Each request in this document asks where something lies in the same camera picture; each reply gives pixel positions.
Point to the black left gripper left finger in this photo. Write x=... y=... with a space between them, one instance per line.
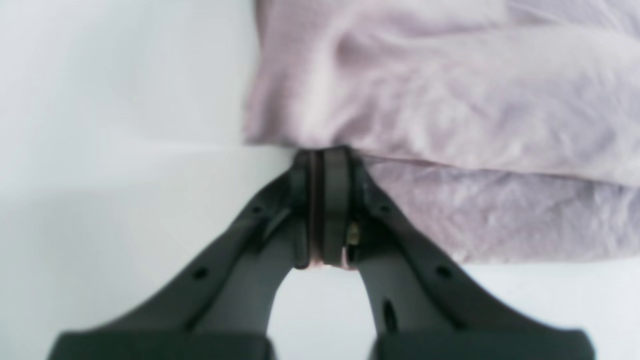
x=219 y=306

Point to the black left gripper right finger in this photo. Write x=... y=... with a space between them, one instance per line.
x=425 y=307

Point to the mauve pink T-shirt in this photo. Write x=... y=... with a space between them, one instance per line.
x=507 y=131

